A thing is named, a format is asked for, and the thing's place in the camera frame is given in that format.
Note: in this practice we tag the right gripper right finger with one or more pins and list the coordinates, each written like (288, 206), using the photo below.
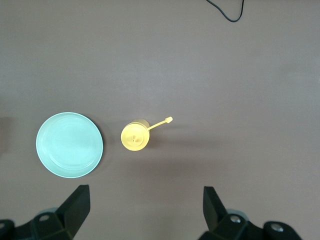
(215, 213)

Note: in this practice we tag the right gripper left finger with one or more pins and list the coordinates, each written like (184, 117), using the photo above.
(75, 212)

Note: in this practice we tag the yellow mustard squeeze bottle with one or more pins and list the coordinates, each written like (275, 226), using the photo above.
(135, 137)

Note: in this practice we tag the pale green plate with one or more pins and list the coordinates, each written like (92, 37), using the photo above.
(69, 145)

